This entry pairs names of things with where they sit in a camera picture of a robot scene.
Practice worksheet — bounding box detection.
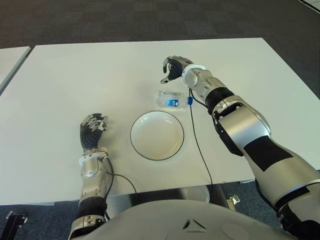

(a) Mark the clear water bottle blue cap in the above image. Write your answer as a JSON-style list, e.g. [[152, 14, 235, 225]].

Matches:
[[156, 90, 194, 109]]

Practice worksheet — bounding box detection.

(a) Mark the neighbouring white table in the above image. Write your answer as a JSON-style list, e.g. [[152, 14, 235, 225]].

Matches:
[[0, 46, 32, 95]]

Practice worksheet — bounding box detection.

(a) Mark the metal table bracket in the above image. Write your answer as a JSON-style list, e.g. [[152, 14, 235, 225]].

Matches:
[[224, 194, 241, 208]]

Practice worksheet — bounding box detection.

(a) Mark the grey robot torso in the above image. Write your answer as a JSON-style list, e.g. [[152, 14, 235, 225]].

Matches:
[[72, 199, 296, 240]]

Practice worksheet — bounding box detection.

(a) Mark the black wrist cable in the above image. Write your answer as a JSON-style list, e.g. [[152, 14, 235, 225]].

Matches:
[[187, 86, 213, 186], [104, 159, 138, 222]]

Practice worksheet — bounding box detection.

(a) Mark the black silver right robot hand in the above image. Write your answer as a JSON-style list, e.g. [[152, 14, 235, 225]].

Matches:
[[159, 56, 195, 85]]

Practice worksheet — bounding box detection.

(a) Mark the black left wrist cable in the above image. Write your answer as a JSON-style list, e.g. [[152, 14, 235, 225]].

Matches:
[[104, 159, 138, 222]]

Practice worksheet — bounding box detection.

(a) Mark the black stand foot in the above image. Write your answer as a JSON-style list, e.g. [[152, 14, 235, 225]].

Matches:
[[4, 211, 28, 235]]

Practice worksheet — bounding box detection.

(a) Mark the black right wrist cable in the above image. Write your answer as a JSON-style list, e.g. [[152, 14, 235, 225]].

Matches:
[[187, 86, 213, 186]]

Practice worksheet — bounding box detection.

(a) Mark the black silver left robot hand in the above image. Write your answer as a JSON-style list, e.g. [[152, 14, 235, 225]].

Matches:
[[79, 113, 109, 152]]

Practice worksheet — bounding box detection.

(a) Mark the white plate black rim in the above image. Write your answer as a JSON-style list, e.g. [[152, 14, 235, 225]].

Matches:
[[129, 111, 185, 161]]

